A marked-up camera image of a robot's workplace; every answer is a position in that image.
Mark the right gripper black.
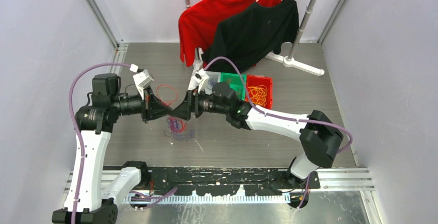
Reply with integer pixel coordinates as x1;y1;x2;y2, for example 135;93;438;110
170;85;229;120

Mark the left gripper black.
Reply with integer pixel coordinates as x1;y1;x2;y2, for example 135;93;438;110
111;85;173;123

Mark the purple red cable bundle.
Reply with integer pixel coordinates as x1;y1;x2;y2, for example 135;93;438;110
163;116;196;142

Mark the yellow cable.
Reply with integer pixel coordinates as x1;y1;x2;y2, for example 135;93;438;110
247;85;269;107

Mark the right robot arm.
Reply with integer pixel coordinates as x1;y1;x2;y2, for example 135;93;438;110
170;82;343;188

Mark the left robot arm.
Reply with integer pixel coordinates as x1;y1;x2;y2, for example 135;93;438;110
52;70;171;223

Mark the white plastic bin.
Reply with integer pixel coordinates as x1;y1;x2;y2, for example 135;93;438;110
204;71;221;94

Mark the green plastic bin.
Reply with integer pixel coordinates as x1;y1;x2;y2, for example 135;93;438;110
220;73;247;100

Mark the red plastic bin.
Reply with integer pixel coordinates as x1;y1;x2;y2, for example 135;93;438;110
246;75;273;109

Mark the red t-shirt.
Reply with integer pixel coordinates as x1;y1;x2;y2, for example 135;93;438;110
178;0;292;67

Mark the black t-shirt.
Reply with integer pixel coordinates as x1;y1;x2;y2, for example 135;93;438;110
202;0;300;72

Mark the white clothes rack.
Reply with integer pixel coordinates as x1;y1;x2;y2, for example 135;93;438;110
188;0;325;90

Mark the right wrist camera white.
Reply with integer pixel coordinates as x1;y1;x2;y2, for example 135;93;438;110
188;69;209;92

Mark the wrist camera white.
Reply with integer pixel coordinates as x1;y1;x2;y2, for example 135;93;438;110
130;64;154;100
188;69;209;92

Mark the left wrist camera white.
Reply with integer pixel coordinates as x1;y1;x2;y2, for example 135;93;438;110
130;64;154;100

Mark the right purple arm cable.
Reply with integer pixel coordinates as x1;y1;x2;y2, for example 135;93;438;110
204;56;354;210

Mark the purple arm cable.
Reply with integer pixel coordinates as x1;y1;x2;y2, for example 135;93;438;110
204;56;354;210
68;62;179;224

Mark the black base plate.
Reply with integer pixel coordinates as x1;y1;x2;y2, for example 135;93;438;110
134;167;320;197

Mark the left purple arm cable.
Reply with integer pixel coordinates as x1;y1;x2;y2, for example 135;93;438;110
68;62;179;224

